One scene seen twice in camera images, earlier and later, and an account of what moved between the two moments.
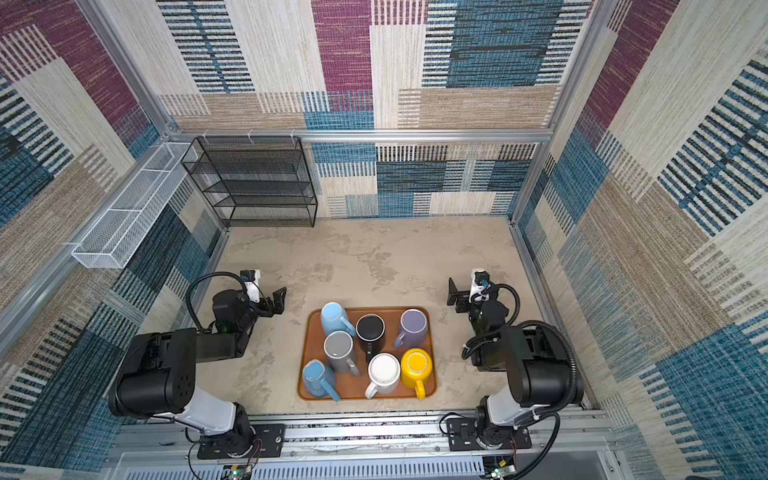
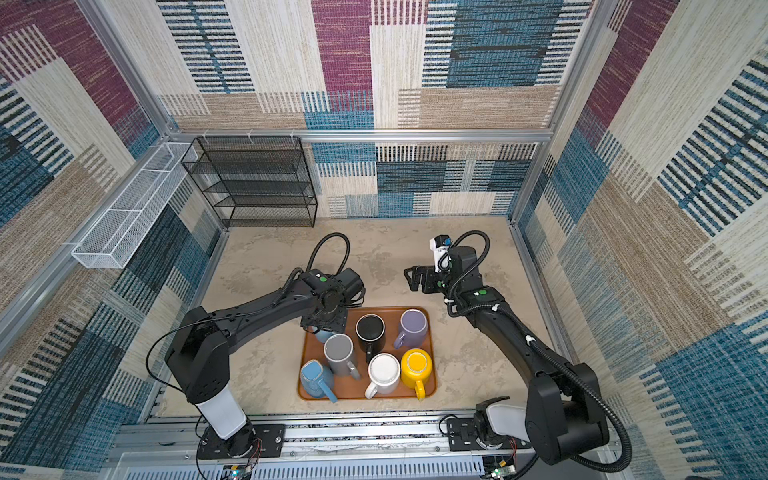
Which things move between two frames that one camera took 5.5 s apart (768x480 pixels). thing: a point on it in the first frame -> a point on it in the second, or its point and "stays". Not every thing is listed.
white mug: (384, 373) stays
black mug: (371, 334) stays
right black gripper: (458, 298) -> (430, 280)
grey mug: (339, 350) stays
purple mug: (413, 328) stays
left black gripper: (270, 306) -> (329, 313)
